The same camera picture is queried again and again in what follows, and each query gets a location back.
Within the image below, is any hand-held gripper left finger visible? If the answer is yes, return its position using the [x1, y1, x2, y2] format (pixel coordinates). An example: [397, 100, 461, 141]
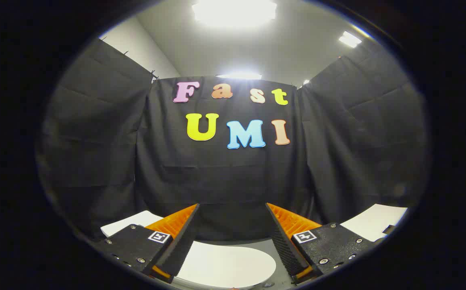
[92, 203, 200, 284]

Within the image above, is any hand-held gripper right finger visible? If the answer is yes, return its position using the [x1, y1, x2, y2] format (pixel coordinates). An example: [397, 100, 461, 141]
[265, 202, 377, 285]

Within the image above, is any white toilet lid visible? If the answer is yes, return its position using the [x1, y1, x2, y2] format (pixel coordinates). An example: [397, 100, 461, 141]
[175, 241, 277, 289]

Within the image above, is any black backdrop cloth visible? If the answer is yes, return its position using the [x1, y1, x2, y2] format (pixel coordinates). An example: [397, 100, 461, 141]
[35, 38, 431, 242]

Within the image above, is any long ceiling light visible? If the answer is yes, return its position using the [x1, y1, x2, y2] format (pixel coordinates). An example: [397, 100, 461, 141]
[216, 72, 263, 80]

